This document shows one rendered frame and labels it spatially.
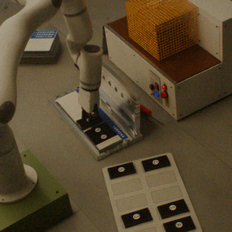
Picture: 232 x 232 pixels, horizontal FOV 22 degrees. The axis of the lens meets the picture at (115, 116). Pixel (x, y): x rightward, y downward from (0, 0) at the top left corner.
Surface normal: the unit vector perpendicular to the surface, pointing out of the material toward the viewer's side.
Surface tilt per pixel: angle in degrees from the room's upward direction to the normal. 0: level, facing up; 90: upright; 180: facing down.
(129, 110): 83
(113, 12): 0
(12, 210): 3
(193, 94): 90
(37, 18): 103
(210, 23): 90
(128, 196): 0
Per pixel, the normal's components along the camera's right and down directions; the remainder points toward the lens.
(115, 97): -0.86, 0.32
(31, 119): -0.12, -0.75
